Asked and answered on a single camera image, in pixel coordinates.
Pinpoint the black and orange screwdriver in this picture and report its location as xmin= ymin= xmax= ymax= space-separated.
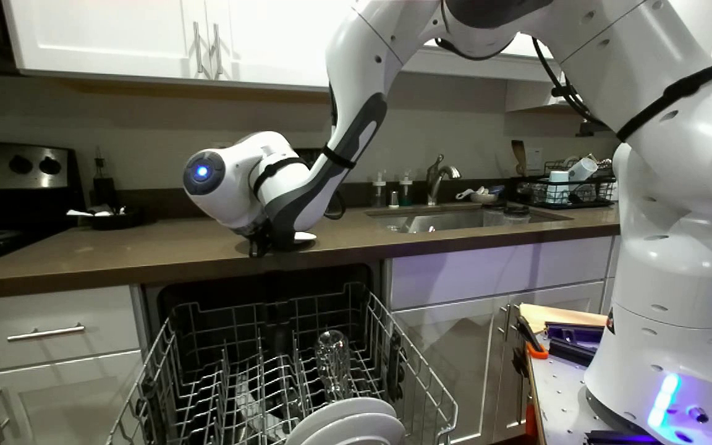
xmin=514 ymin=314 xmax=555 ymax=363

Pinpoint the black dish with white paper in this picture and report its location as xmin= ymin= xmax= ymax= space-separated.
xmin=64 ymin=202 xmax=151 ymax=232

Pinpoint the clear drinking glass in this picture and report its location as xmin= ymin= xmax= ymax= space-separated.
xmin=315 ymin=327 xmax=356 ymax=400
xmin=236 ymin=373 xmax=283 ymax=441

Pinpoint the dishwasher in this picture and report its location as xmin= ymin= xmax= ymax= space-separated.
xmin=138 ymin=260 xmax=389 ymax=445

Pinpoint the steel faucet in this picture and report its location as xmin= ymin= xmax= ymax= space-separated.
xmin=423 ymin=159 xmax=463 ymax=207

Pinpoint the black dish drying rack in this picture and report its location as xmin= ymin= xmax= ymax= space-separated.
xmin=510 ymin=152 xmax=620 ymax=210

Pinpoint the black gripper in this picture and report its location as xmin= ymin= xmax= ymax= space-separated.
xmin=245 ymin=215 xmax=302 ymax=260

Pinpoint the dark bottle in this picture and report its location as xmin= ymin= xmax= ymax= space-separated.
xmin=88 ymin=155 xmax=121 ymax=214

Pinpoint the black and steel stove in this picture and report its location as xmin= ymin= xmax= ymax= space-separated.
xmin=0 ymin=139 xmax=84 ymax=272

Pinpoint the steel kitchen sink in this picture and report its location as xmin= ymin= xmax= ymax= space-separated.
xmin=366 ymin=202 xmax=573 ymax=238

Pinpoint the white drawer with handle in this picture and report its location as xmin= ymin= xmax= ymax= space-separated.
xmin=0 ymin=285 xmax=143 ymax=375

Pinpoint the grey robot mounting table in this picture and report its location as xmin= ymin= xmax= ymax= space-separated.
xmin=522 ymin=342 xmax=712 ymax=445

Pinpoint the white upper cabinet with handles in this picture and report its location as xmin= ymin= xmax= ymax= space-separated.
xmin=0 ymin=0 xmax=366 ymax=92

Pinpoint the yellow notepad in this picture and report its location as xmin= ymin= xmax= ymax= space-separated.
xmin=517 ymin=303 xmax=612 ymax=337

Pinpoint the black and purple tool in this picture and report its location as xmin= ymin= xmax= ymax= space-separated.
xmin=545 ymin=321 xmax=616 ymax=367

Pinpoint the white lower cabinet door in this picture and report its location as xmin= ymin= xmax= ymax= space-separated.
xmin=0 ymin=348 xmax=151 ymax=445

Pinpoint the wire dishwasher rack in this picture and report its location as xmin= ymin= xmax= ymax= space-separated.
xmin=106 ymin=282 xmax=463 ymax=445

